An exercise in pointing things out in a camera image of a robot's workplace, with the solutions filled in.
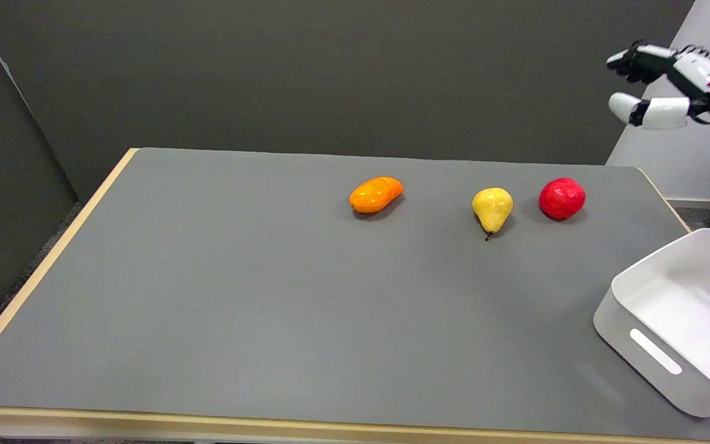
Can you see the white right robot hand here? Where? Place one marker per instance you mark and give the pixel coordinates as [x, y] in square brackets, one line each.
[694, 74]

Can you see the yellow pear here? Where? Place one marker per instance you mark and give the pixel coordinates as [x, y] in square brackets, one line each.
[492, 208]

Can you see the white plastic bin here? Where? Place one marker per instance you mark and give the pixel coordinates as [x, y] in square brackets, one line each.
[681, 320]

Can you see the orange mango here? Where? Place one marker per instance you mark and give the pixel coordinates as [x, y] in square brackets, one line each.
[376, 194]

